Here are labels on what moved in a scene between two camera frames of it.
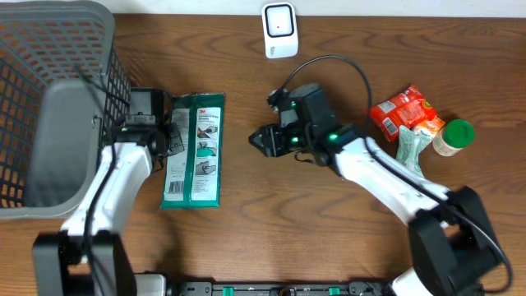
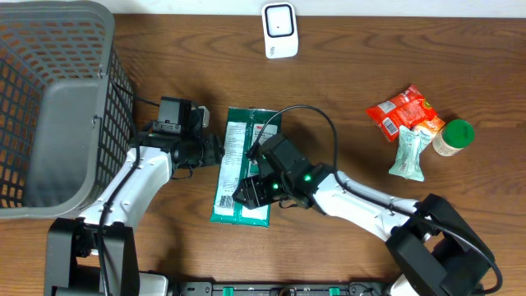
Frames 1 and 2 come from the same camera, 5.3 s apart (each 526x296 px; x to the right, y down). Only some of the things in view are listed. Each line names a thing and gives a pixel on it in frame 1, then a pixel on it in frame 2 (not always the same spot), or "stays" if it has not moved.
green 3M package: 192,178 to 246,128
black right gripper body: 300,136 to 270,187
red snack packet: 408,108 stays
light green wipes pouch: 409,143 stays
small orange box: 433,125 stays
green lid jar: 454,136 stays
